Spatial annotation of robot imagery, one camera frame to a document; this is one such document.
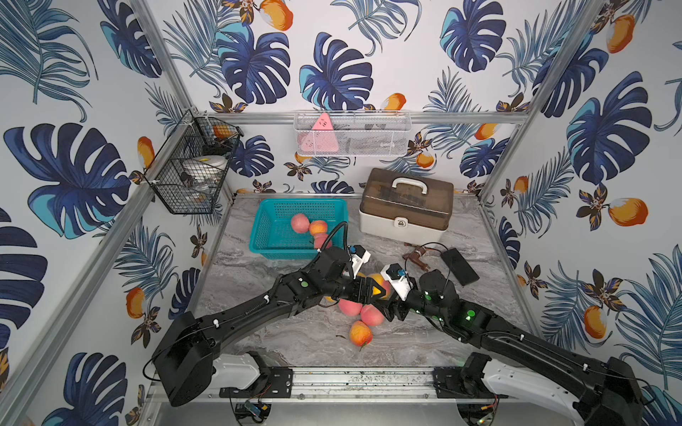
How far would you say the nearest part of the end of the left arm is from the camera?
Answer: 0.60 metres

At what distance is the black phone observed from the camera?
0.97 m

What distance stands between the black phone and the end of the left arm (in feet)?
1.30
